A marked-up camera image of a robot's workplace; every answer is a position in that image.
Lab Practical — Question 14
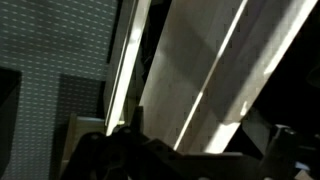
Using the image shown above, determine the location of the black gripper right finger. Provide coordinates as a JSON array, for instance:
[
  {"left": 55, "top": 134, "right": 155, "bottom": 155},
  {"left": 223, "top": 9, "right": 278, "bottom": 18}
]
[{"left": 241, "top": 109, "right": 320, "bottom": 180}]

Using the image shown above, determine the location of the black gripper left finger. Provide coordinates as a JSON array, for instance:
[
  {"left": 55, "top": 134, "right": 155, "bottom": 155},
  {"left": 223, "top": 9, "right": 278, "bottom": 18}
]
[{"left": 61, "top": 106, "right": 183, "bottom": 180}]

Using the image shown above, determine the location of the wooden drawer with grey clothes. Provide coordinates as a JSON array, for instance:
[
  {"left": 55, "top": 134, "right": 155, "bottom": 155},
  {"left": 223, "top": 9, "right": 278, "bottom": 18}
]
[{"left": 138, "top": 0, "right": 319, "bottom": 155}]

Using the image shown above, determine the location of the wooden drawer with white lip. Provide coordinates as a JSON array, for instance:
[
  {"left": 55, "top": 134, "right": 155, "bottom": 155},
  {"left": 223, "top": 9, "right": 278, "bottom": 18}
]
[{"left": 103, "top": 0, "right": 154, "bottom": 136}]

